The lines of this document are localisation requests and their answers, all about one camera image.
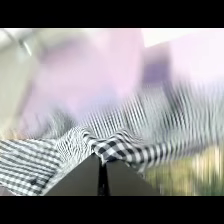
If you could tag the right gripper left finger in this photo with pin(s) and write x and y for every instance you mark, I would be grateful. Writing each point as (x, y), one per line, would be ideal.
(81, 180)

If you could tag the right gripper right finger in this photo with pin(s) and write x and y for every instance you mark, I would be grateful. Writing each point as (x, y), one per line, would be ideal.
(126, 181)

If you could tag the checked shirt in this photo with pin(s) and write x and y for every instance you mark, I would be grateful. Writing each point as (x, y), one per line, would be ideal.
(110, 133)

